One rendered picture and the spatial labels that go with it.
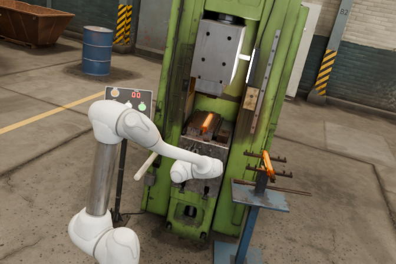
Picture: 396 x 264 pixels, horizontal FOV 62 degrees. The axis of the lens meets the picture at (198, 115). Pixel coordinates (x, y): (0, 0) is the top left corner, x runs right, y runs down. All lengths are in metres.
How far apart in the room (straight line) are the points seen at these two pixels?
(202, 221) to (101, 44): 4.73
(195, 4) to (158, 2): 6.61
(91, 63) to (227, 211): 4.75
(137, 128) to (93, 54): 5.61
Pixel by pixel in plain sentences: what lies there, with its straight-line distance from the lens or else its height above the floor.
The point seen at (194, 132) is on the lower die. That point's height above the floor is 0.95.
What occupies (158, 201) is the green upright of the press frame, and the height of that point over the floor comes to 0.15.
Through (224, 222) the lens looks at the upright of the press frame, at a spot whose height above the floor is 0.13.
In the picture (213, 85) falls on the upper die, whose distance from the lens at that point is 2.40.
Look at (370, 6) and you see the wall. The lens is 8.27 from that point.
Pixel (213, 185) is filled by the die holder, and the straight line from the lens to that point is 2.64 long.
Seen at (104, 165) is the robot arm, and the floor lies 1.16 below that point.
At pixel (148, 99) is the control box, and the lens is 2.48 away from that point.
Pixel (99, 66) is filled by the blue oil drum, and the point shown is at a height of 0.19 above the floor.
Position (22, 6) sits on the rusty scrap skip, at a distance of 10.05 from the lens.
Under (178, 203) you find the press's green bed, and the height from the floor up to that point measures 0.29.
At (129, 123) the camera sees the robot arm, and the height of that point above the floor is 1.42.
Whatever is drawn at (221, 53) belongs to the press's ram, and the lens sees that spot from 2.35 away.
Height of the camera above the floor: 1.95
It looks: 20 degrees down
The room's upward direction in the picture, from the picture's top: 11 degrees clockwise
